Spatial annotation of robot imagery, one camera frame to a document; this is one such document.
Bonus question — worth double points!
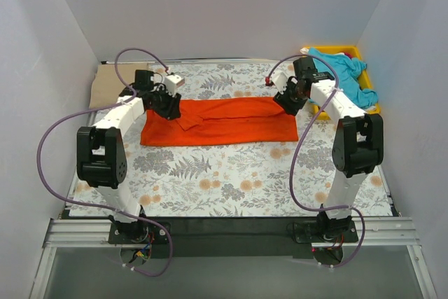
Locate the beige folded cloth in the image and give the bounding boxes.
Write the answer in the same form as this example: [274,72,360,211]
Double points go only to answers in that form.
[89,63,149,109]

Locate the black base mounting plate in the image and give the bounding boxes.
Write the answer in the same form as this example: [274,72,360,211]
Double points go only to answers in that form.
[107,216,359,258]

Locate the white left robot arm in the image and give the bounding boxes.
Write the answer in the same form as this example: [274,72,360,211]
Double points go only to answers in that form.
[76,70,185,242]

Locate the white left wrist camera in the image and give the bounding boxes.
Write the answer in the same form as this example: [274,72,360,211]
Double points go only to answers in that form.
[162,74,185,97]

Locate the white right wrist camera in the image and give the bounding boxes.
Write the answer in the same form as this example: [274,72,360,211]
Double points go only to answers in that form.
[265,71,289,95]

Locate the floral patterned table mat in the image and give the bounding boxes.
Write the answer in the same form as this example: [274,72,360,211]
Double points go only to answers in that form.
[69,62,393,218]

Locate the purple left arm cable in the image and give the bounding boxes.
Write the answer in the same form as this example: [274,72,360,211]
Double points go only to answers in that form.
[36,47,174,277]

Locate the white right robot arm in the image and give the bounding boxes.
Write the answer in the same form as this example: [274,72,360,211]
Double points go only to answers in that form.
[265,54,384,243]

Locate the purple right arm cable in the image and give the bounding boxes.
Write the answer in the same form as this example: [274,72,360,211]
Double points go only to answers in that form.
[265,54,367,268]

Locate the orange t shirt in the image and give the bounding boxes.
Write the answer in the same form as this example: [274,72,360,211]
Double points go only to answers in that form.
[140,97,298,147]

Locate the aluminium frame rail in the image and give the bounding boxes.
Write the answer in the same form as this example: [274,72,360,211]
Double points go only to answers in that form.
[44,216,419,248]

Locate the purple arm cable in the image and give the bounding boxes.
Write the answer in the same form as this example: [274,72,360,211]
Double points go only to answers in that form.
[265,54,367,268]
[36,47,174,277]

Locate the blue t shirt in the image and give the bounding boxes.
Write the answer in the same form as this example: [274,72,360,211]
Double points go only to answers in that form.
[308,47,378,109]

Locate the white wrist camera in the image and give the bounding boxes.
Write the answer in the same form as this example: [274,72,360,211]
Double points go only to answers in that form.
[265,71,289,95]
[162,74,185,97]

